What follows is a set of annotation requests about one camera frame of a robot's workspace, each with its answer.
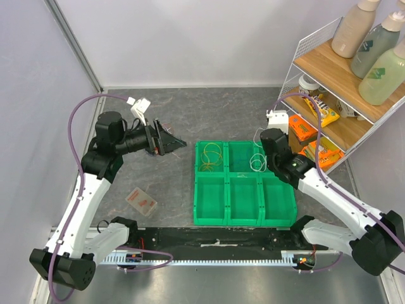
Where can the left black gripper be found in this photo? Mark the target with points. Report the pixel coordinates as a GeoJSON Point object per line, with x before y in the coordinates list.
{"type": "Point", "coordinates": [161, 142]}

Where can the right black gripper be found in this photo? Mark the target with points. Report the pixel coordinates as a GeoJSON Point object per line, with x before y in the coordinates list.
{"type": "Point", "coordinates": [271, 155]}

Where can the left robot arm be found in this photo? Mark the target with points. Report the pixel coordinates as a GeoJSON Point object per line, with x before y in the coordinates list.
{"type": "Point", "coordinates": [68, 258]}

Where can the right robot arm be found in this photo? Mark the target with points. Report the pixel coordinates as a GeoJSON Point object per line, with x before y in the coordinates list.
{"type": "Point", "coordinates": [372, 238]}

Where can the orange snack box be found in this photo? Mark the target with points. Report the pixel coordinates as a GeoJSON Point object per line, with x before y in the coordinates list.
{"type": "Point", "coordinates": [304, 132]}

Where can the orange yellow sponge pack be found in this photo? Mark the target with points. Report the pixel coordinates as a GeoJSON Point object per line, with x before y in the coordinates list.
{"type": "Point", "coordinates": [328, 153]}

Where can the green six-compartment bin tray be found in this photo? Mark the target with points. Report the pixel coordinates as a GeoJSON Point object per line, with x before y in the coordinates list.
{"type": "Point", "coordinates": [233, 187]}

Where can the yellow candy bag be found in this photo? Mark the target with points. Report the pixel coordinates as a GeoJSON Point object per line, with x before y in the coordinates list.
{"type": "Point", "coordinates": [327, 114]}

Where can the transparent red printed card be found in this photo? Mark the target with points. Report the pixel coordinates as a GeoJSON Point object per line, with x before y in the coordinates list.
{"type": "Point", "coordinates": [141, 201]}

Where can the white paper cup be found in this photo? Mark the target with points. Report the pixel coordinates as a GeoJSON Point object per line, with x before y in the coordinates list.
{"type": "Point", "coordinates": [308, 86]}

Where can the white small pouch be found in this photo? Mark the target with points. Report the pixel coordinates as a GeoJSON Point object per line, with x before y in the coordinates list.
{"type": "Point", "coordinates": [346, 111]}

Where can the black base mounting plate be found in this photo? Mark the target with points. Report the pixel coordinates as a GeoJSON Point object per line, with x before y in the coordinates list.
{"type": "Point", "coordinates": [219, 243]}

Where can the light green pump bottle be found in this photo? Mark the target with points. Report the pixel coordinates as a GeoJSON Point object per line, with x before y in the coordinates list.
{"type": "Point", "coordinates": [384, 77]}

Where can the beige pump bottle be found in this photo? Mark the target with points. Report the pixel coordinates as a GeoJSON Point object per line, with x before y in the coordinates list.
{"type": "Point", "coordinates": [354, 27]}

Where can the grey-green pump bottle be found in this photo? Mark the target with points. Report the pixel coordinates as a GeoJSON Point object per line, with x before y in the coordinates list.
{"type": "Point", "coordinates": [381, 38]}

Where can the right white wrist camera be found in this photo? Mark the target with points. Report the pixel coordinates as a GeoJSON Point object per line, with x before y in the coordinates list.
{"type": "Point", "coordinates": [278, 119]}

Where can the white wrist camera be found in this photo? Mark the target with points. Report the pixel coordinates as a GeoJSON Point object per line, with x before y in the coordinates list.
{"type": "Point", "coordinates": [278, 119]}
{"type": "Point", "coordinates": [138, 108]}

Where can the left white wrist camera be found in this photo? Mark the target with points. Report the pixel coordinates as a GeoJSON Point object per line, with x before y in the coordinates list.
{"type": "Point", "coordinates": [138, 108]}

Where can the white wire shelf rack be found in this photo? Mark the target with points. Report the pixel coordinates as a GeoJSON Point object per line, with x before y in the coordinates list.
{"type": "Point", "coordinates": [315, 58]}

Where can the grey slotted cable duct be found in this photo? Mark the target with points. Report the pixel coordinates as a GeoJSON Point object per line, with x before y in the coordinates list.
{"type": "Point", "coordinates": [125, 259]}

